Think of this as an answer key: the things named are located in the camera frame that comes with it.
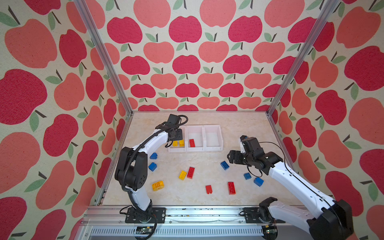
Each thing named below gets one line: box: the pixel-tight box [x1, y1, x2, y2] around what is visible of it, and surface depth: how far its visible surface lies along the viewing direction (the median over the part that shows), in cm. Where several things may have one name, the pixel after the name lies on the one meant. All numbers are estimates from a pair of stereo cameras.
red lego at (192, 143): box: [189, 139, 196, 148], surface depth 103 cm
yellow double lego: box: [151, 180, 165, 192], surface depth 82 cm
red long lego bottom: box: [227, 181, 236, 195], surface depth 83 cm
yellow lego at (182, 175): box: [178, 170, 187, 181], surface depth 89 cm
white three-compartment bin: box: [168, 124, 224, 153], surface depth 103 cm
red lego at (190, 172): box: [187, 166, 195, 179], surface depth 90 cm
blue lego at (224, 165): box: [220, 160, 230, 171], surface depth 92 cm
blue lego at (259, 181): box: [253, 177, 264, 187], surface depth 85 cm
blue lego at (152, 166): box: [148, 162, 157, 172], surface depth 92 cm
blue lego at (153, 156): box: [149, 152, 158, 160], surface depth 97 cm
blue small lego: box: [243, 172, 252, 180], surface depth 89 cm
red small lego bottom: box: [205, 185, 213, 195], surface depth 84 cm
